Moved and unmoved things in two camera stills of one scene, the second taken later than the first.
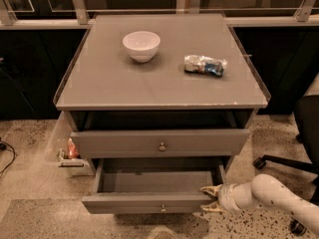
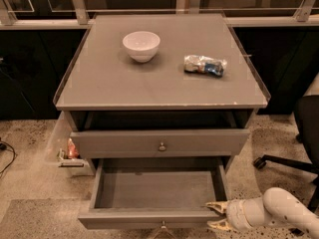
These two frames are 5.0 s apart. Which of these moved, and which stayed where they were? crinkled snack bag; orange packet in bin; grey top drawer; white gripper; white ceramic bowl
Moved: white gripper
Stayed: crinkled snack bag; grey top drawer; orange packet in bin; white ceramic bowl
